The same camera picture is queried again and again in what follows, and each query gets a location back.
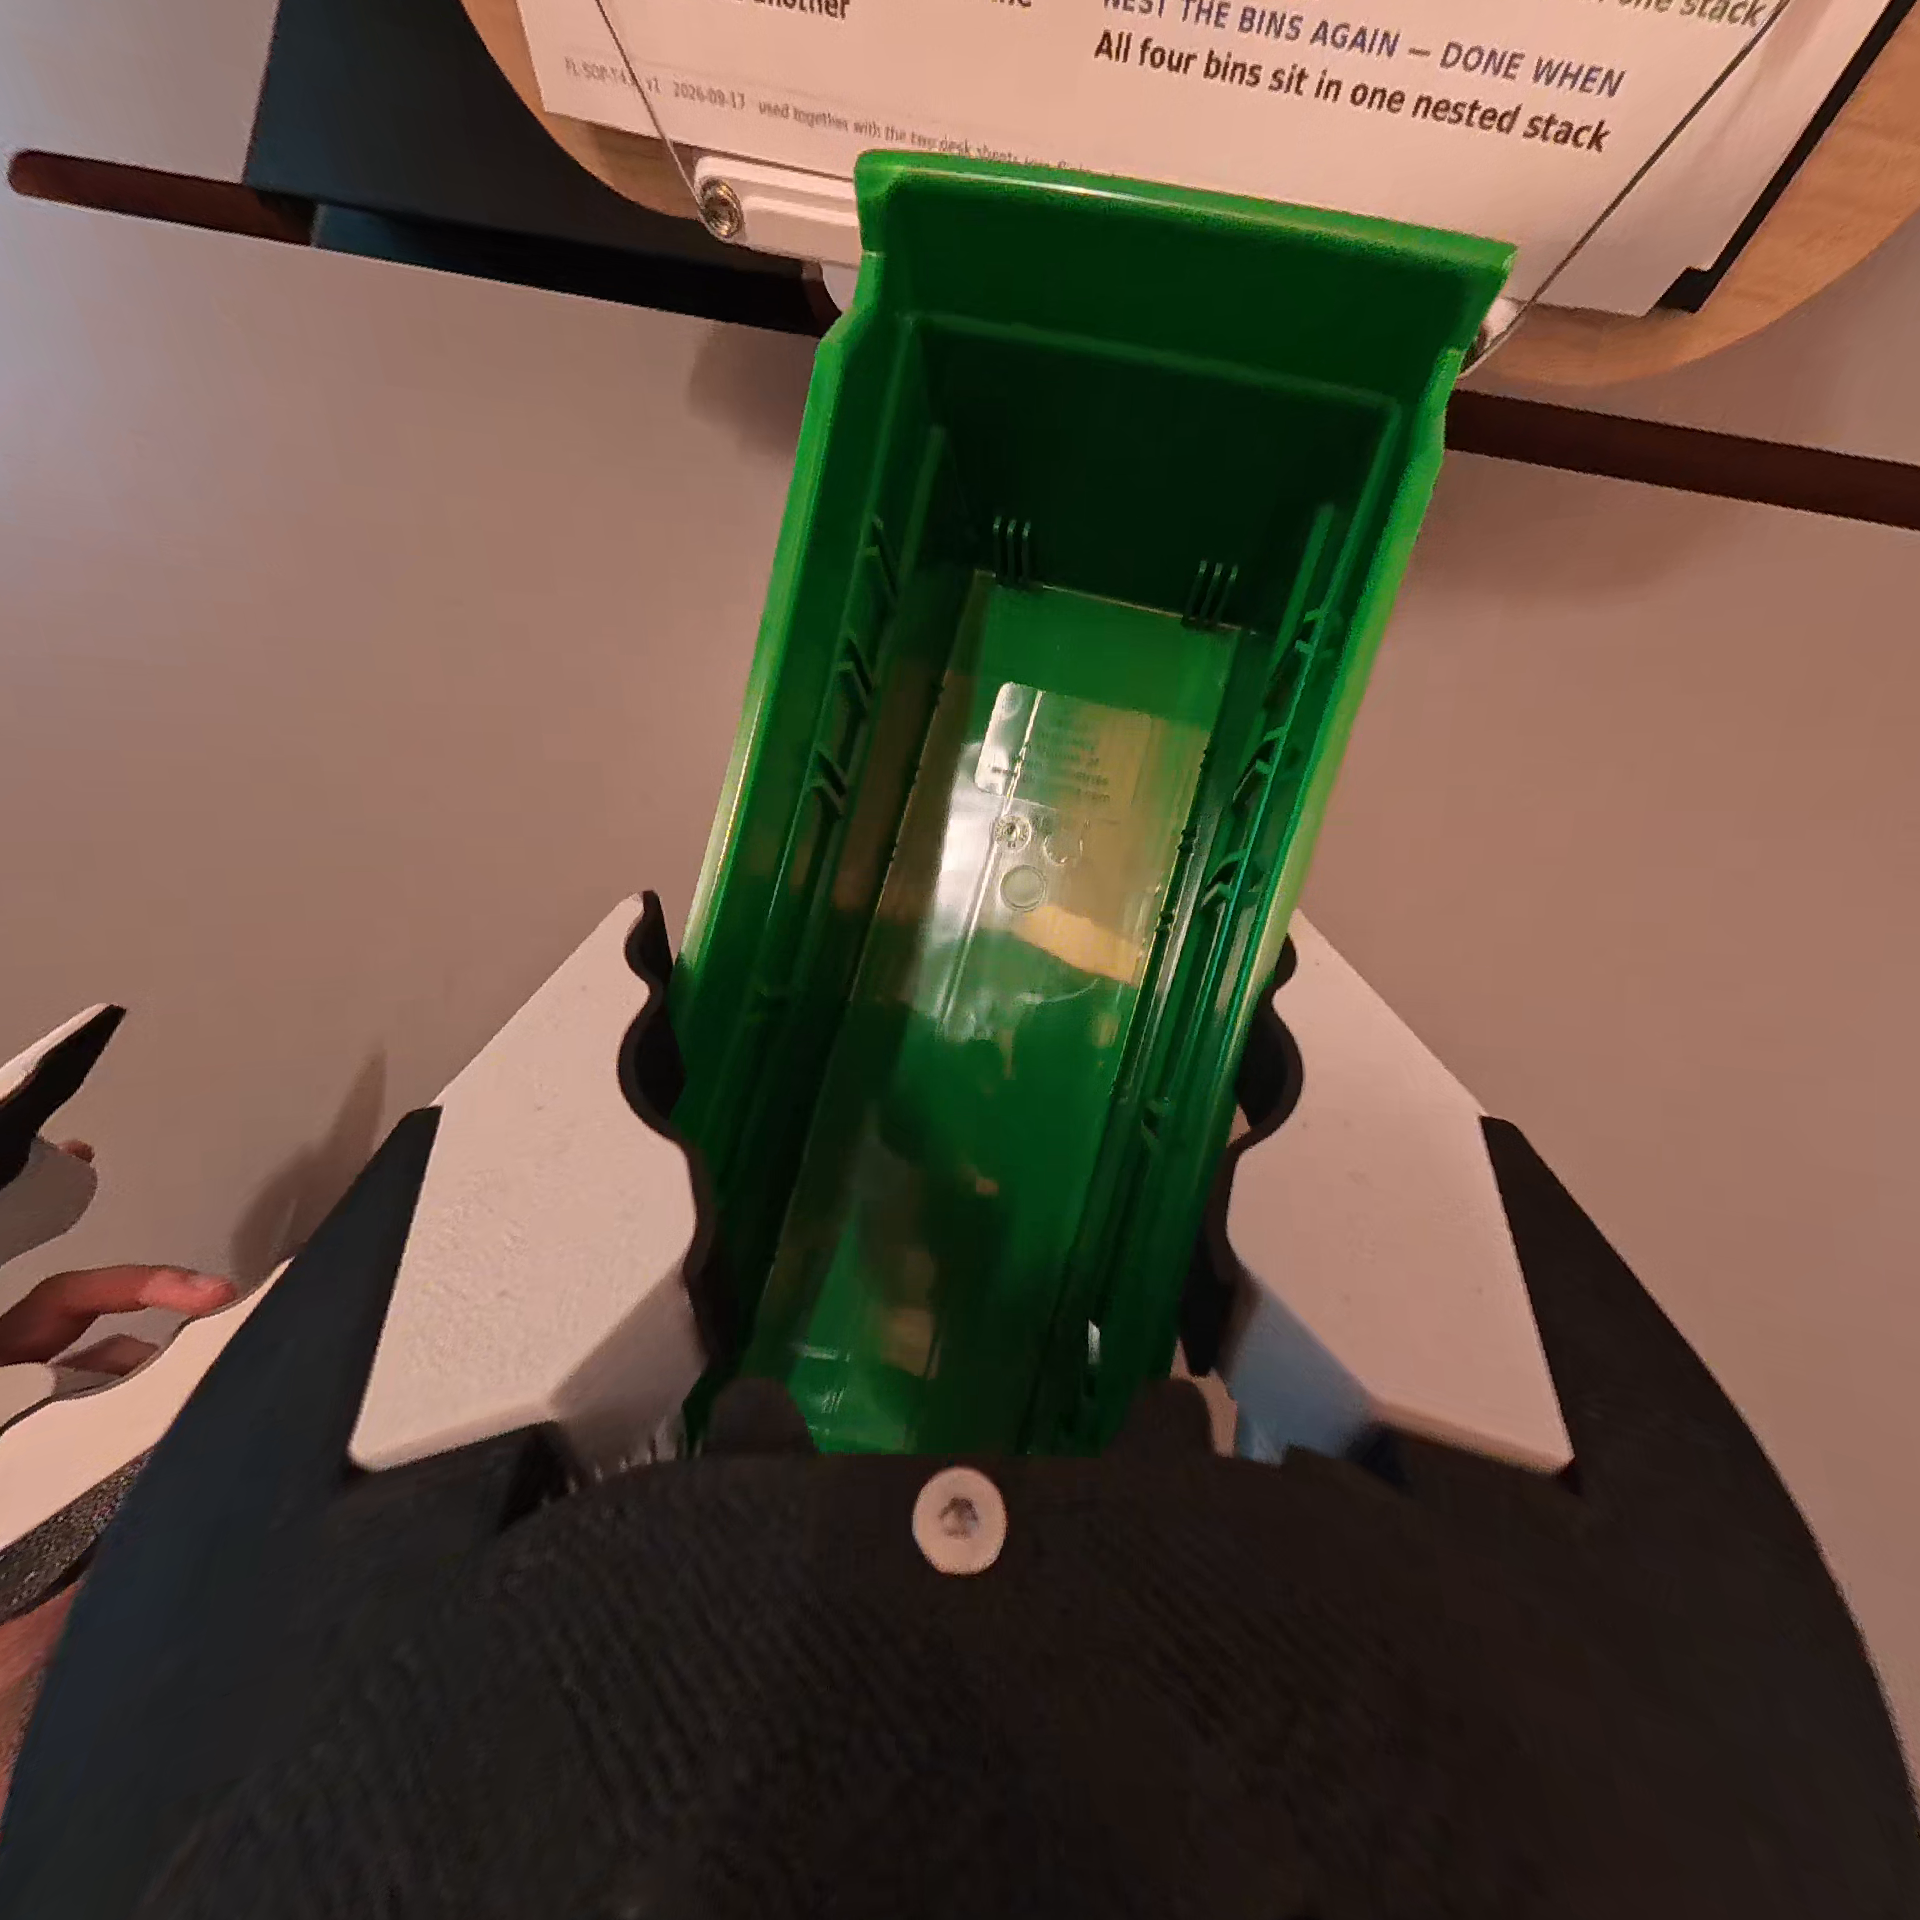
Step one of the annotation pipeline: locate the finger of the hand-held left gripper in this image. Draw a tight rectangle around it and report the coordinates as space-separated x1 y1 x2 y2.
0 1001 129 1264
0 1257 290 1554

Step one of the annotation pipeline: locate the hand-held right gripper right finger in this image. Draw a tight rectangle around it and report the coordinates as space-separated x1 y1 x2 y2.
1181 912 1580 1479

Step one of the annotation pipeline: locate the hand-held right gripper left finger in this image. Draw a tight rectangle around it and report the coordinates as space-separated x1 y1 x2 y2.
345 892 725 1479

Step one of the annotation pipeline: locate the green plastic bin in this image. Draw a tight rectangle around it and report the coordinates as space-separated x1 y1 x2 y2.
668 147 1518 1461

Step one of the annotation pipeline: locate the person's left hand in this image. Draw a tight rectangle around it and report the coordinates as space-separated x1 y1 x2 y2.
0 1136 240 1378

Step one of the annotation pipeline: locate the wooden sign board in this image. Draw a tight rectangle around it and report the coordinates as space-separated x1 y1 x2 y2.
451 0 1920 395

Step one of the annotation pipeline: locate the white sign bracket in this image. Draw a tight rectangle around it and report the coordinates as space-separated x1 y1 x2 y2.
692 147 875 303

